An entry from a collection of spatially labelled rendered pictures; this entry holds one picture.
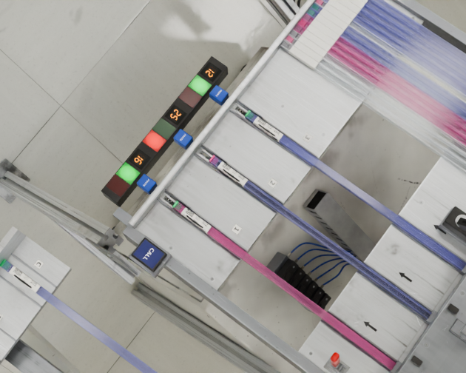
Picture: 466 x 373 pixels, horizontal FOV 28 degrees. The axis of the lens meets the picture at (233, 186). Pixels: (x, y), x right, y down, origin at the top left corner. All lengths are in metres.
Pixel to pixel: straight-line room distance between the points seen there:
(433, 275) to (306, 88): 0.42
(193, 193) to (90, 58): 0.78
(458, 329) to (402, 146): 0.66
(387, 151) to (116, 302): 0.88
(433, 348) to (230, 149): 0.51
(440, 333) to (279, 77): 0.56
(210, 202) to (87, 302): 0.89
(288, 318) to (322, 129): 0.51
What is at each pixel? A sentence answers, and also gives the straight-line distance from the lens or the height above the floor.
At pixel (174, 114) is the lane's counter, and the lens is 1.78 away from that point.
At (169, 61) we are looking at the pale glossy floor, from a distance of 2.51.
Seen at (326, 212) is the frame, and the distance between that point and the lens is 2.01.
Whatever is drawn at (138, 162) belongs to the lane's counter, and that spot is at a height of 0.66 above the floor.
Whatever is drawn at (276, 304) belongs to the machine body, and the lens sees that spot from 2.05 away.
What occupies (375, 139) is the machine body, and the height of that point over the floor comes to 0.62.
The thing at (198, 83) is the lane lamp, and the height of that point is 0.66.
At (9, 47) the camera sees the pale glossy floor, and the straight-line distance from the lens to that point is 2.34.
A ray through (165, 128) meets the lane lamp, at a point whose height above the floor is 0.66.
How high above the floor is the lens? 2.22
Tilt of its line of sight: 57 degrees down
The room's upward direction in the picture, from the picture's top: 110 degrees clockwise
